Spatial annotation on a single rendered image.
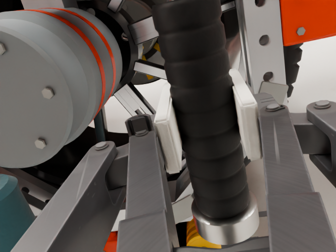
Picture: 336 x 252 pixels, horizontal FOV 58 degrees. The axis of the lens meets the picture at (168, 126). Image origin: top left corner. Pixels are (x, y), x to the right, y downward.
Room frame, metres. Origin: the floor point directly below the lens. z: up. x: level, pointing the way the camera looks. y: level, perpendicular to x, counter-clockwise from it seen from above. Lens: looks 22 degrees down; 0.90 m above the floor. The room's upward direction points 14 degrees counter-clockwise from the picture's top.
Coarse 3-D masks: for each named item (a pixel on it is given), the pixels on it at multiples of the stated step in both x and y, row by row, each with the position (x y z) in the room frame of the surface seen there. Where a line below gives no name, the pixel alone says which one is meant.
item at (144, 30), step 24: (0, 0) 0.69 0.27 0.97; (96, 0) 0.50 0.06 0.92; (120, 0) 0.49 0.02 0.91; (120, 24) 0.49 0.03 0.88; (144, 24) 0.48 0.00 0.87; (120, 48) 0.53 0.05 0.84; (240, 48) 0.45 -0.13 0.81; (144, 72) 0.49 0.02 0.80; (240, 72) 0.45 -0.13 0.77; (120, 96) 0.50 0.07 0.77; (96, 120) 0.50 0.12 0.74; (72, 144) 0.62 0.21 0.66; (120, 144) 0.65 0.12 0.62; (24, 168) 0.51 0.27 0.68; (48, 168) 0.52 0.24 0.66; (72, 168) 0.54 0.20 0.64
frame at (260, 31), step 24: (240, 0) 0.37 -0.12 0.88; (264, 0) 0.37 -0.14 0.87; (240, 24) 0.40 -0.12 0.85; (264, 24) 0.36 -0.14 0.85; (264, 48) 0.36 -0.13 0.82; (264, 72) 0.36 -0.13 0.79; (0, 168) 0.47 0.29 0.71; (24, 192) 0.44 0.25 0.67; (48, 192) 0.46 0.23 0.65; (192, 192) 0.38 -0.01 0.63; (120, 216) 0.40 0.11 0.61; (192, 216) 0.38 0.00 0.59
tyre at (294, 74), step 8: (288, 48) 0.43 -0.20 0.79; (296, 48) 0.43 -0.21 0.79; (288, 56) 0.43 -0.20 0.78; (296, 56) 0.43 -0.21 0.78; (288, 64) 0.43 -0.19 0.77; (296, 64) 0.44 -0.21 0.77; (288, 72) 0.43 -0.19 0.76; (296, 72) 0.44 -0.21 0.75; (288, 80) 0.43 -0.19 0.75; (288, 88) 0.43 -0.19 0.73; (288, 96) 0.44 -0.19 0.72; (248, 160) 0.45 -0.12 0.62; (184, 168) 0.47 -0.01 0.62; (176, 176) 0.47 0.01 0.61; (56, 184) 0.51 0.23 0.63
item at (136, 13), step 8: (128, 0) 0.84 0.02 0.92; (136, 0) 0.87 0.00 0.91; (144, 0) 0.88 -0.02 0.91; (152, 0) 0.87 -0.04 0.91; (160, 0) 0.87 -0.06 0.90; (128, 8) 0.84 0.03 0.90; (136, 8) 0.83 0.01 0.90; (144, 8) 0.83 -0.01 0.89; (136, 16) 0.84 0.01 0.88; (144, 16) 0.83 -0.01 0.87; (152, 40) 0.83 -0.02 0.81; (144, 48) 0.84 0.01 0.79; (152, 48) 0.88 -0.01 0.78; (152, 56) 0.88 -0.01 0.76; (160, 56) 0.87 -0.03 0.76; (160, 64) 0.88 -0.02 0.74; (136, 72) 0.89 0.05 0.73; (136, 80) 0.89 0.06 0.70; (144, 80) 0.88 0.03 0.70; (152, 80) 0.88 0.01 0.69
